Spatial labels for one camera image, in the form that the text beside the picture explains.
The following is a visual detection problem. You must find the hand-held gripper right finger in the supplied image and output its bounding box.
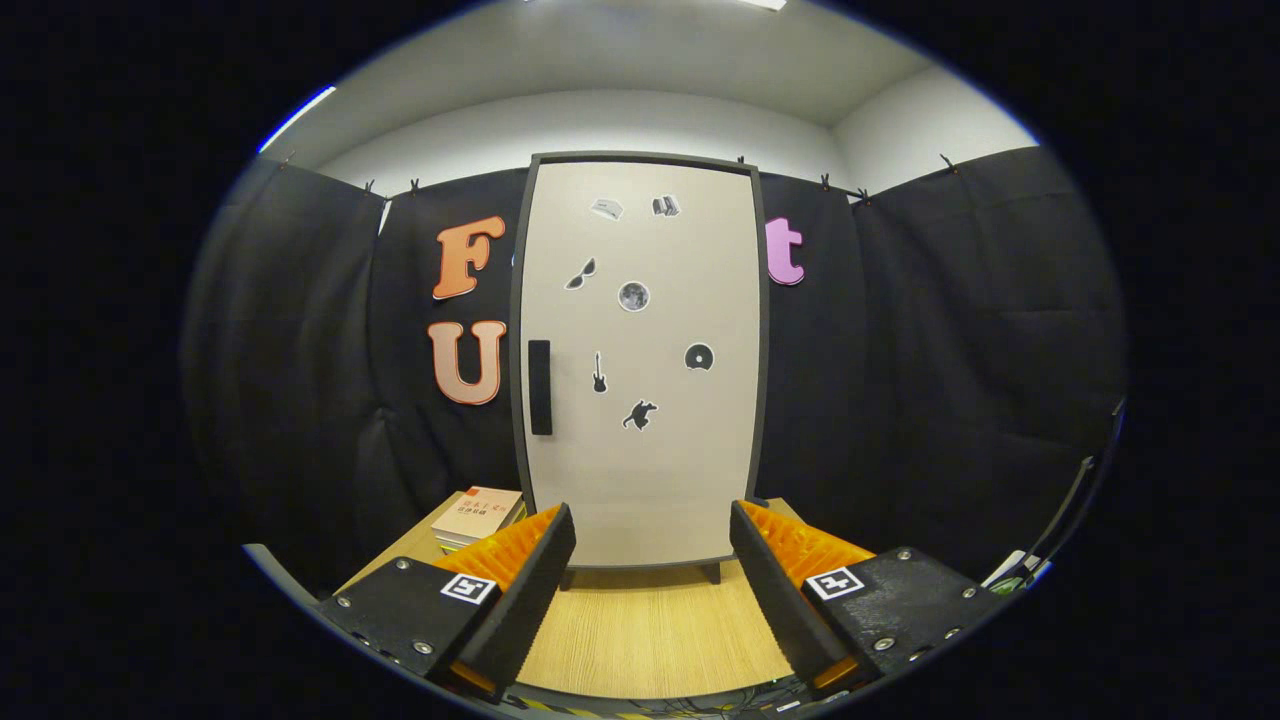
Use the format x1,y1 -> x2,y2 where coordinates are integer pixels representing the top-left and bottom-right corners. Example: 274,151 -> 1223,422
728,499 -> 1008,703

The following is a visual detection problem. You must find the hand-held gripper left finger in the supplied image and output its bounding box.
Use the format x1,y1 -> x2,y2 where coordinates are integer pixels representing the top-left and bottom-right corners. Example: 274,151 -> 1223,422
316,502 -> 579,701

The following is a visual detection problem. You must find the dark grey shoe cabinet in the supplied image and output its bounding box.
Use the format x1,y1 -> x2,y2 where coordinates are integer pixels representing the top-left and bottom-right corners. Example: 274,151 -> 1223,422
508,150 -> 771,589

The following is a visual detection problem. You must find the yellow edged book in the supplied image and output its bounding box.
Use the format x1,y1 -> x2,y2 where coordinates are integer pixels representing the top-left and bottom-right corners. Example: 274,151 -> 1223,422
438,510 -> 528,553

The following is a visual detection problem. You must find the beige red cover book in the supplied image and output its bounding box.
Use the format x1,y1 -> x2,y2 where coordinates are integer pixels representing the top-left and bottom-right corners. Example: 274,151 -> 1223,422
432,486 -> 524,541

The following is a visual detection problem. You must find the white green printed card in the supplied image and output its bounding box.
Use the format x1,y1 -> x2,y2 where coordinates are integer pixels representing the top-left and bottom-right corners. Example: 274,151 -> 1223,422
983,548 -> 1051,591

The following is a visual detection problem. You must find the black backdrop cloth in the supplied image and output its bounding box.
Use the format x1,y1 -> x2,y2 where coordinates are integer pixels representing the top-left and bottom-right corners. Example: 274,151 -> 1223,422
180,145 -> 1131,601

